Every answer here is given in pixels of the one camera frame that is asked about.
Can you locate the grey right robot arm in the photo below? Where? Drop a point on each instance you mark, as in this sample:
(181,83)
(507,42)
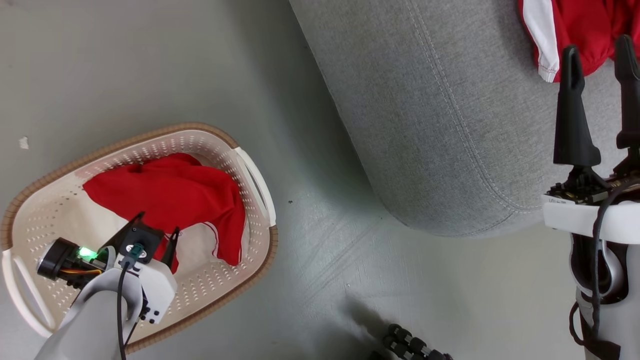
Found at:
(625,320)

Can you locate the white laundry basket brown rim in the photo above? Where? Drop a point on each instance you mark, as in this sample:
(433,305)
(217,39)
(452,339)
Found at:
(210,295)

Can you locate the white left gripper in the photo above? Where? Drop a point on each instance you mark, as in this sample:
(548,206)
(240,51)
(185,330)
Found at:
(157,287)

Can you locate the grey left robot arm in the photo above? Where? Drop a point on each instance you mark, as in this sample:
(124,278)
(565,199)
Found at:
(90,325)

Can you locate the red and white garment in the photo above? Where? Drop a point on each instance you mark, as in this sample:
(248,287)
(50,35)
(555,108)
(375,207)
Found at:
(175,195)

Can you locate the red garment with white cuff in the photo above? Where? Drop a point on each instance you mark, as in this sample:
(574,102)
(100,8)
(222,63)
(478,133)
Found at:
(585,25)

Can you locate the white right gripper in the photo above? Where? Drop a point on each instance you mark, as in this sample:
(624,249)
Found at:
(570,217)

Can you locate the grey fabric sofa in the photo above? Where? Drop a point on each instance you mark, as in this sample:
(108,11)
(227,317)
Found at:
(425,100)

